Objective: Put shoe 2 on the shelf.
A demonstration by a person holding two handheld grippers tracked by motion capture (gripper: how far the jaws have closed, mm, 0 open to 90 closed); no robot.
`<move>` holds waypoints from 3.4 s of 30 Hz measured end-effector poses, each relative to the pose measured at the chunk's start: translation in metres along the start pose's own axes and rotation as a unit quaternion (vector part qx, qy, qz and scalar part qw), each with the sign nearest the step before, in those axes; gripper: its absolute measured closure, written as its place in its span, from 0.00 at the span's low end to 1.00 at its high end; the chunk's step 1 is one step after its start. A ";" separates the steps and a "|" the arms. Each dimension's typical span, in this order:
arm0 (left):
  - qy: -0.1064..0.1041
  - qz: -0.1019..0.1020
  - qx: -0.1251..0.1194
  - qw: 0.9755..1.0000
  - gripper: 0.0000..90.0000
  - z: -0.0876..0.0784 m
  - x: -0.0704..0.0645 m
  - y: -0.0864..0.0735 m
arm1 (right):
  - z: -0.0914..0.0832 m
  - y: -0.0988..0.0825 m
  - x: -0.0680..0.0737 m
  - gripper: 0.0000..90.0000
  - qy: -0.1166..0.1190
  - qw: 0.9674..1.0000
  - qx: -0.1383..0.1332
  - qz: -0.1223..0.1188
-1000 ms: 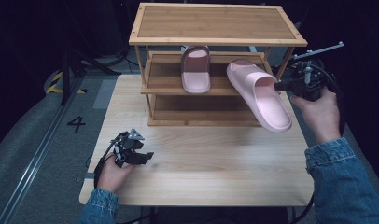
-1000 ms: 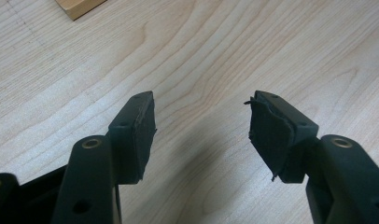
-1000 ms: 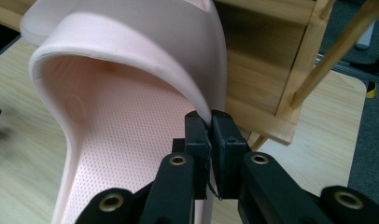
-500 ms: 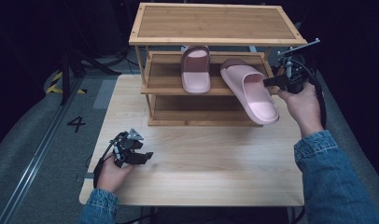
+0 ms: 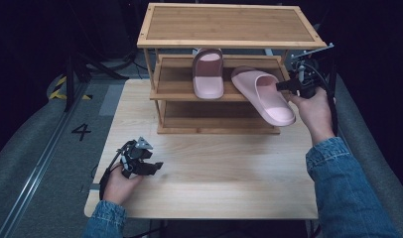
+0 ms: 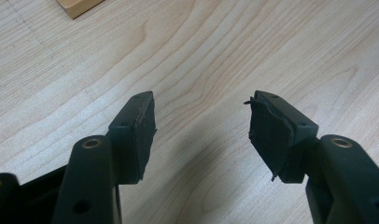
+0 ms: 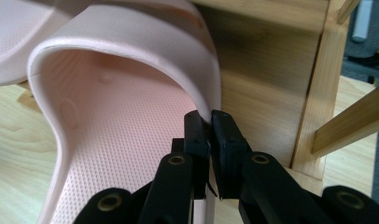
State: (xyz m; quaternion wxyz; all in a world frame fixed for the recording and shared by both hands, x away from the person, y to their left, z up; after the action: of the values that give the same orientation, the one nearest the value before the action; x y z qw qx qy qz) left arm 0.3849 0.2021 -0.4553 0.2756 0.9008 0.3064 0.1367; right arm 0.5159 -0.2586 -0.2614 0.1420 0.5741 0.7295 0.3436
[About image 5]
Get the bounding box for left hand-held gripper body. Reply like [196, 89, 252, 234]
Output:
[115, 136, 155, 179]

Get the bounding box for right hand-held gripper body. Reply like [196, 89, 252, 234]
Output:
[290, 42, 336, 100]

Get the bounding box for metal floor rail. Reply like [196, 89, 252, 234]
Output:
[0, 82, 88, 238]

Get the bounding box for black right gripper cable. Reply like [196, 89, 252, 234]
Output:
[305, 61, 339, 137]

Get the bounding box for person's left hand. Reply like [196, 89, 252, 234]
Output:
[103, 163, 145, 206]

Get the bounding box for yellow black hazard tape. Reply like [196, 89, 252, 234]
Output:
[49, 75, 93, 101]

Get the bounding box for person's right hand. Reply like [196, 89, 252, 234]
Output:
[288, 86, 336, 147]

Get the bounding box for wooden three-tier shoe rack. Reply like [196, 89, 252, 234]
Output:
[136, 2, 329, 136]

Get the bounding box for pink slipper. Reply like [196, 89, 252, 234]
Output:
[192, 48, 225, 100]
[230, 65, 297, 128]

